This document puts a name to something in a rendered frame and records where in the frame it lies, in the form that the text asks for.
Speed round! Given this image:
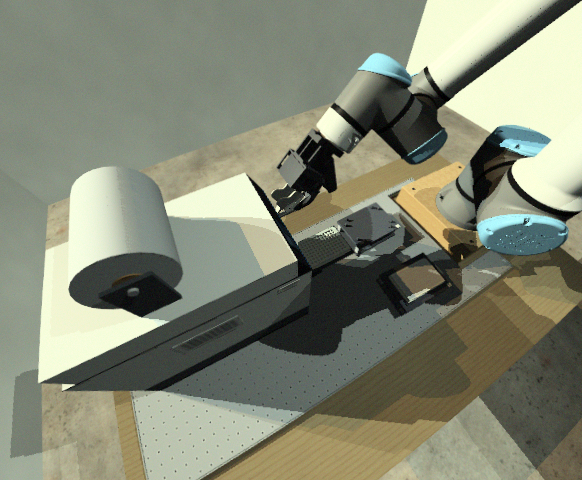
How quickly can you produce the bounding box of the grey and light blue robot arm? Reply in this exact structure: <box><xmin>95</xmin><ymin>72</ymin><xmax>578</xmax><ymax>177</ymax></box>
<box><xmin>317</xmin><ymin>0</ymin><xmax>582</xmax><ymax>256</ymax></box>

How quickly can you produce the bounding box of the white roll of foil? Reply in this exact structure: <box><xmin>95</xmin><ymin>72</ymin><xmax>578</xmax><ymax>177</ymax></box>
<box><xmin>68</xmin><ymin>166</ymin><xmax>183</xmax><ymax>310</ymax></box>

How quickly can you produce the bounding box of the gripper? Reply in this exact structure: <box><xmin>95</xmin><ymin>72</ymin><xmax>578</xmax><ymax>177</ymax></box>
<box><xmin>271</xmin><ymin>129</ymin><xmax>344</xmax><ymax>218</ymax></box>

